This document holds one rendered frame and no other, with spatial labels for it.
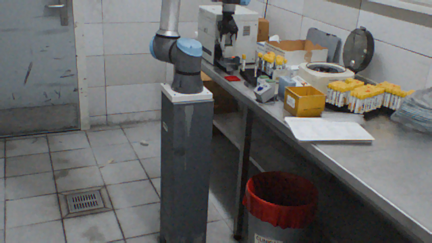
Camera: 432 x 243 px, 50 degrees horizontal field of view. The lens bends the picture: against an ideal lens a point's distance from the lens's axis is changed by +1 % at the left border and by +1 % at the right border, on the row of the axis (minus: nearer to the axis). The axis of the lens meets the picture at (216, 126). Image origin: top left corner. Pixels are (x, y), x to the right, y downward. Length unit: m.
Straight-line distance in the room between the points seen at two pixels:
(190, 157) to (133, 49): 1.86
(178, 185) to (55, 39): 1.86
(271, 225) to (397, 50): 1.03
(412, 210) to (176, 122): 1.10
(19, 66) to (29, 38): 0.22
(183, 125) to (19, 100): 1.98
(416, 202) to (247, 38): 1.54
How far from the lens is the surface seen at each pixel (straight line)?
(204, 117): 2.15
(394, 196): 1.53
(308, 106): 2.01
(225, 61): 2.58
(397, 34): 2.38
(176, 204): 2.32
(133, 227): 2.74
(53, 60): 3.77
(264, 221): 2.26
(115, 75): 3.93
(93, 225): 2.79
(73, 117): 3.93
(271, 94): 2.13
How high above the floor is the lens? 1.60
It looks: 23 degrees down
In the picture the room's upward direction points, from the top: 4 degrees clockwise
